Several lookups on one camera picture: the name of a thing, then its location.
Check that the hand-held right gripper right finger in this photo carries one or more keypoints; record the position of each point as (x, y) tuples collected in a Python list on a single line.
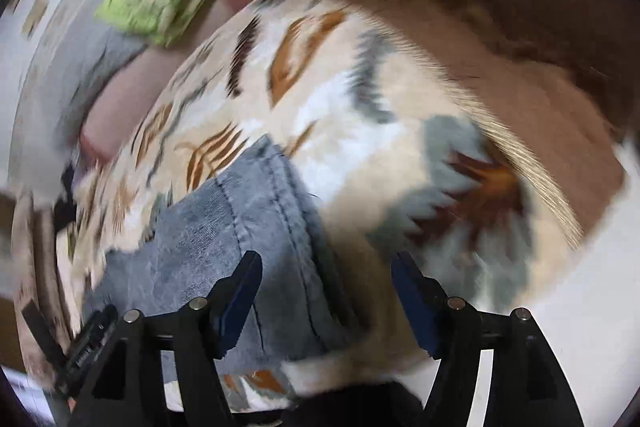
[(414, 307)]

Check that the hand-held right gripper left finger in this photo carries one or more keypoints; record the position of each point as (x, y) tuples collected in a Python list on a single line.
[(234, 307)]

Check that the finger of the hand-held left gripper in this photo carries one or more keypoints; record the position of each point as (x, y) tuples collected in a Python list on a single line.
[(95, 337), (42, 337)]

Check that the blue denim pants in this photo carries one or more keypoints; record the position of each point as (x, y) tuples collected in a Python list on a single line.
[(240, 232)]

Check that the striped beige rolled mat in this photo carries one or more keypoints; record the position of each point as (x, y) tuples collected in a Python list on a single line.
[(21, 247), (50, 267)]

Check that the dark cloth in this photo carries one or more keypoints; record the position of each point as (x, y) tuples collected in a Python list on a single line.
[(67, 197)]

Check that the leaf-print fleece blanket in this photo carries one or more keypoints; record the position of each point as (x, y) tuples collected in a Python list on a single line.
[(350, 117)]

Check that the grey quilted pillow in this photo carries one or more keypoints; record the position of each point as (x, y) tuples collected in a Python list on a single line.
[(95, 62)]

